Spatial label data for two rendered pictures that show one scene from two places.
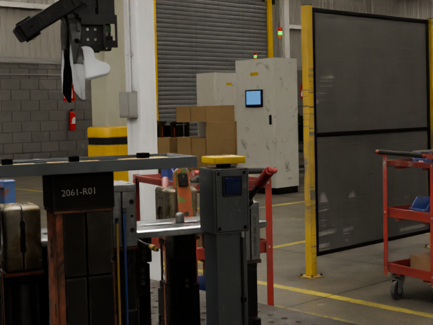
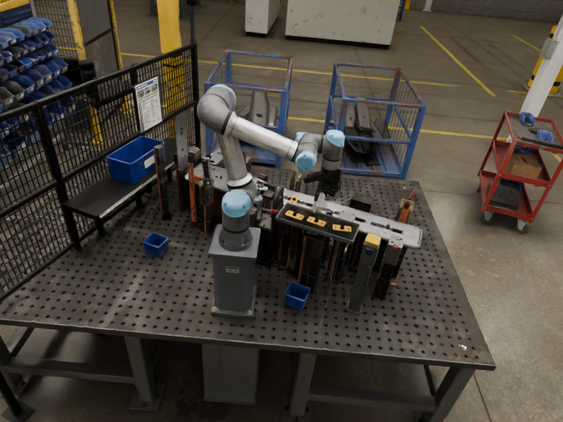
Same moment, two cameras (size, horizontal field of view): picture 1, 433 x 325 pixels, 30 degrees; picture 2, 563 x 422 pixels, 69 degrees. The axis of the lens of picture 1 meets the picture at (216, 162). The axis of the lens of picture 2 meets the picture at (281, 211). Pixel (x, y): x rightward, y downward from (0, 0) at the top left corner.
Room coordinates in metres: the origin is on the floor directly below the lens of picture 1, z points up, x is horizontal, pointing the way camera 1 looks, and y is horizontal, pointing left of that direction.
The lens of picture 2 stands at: (0.09, -0.65, 2.28)
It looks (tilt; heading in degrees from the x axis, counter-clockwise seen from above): 36 degrees down; 42
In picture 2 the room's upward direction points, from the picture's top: 6 degrees clockwise
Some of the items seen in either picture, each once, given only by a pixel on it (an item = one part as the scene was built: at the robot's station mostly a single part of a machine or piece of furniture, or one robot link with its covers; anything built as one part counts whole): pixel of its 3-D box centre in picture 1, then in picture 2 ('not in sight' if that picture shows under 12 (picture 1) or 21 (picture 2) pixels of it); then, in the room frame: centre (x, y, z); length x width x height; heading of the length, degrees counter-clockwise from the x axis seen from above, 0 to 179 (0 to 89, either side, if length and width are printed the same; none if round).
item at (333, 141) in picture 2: not in sight; (333, 145); (1.31, 0.21, 1.56); 0.09 x 0.08 x 0.11; 128
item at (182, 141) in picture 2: not in sight; (182, 141); (1.26, 1.25, 1.17); 0.12 x 0.01 x 0.34; 23
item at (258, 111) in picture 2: not in sight; (251, 110); (3.03, 2.62, 0.47); 1.20 x 0.80 x 0.95; 41
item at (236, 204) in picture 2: not in sight; (236, 208); (0.99, 0.42, 1.27); 0.13 x 0.12 x 0.14; 38
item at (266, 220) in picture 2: not in sight; (262, 222); (1.30, 0.58, 0.94); 0.18 x 0.13 x 0.49; 113
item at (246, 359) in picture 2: not in sight; (234, 345); (0.98, 0.42, 0.33); 0.31 x 0.31 x 0.66; 43
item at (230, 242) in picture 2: not in sight; (235, 231); (0.98, 0.42, 1.15); 0.15 x 0.15 x 0.10
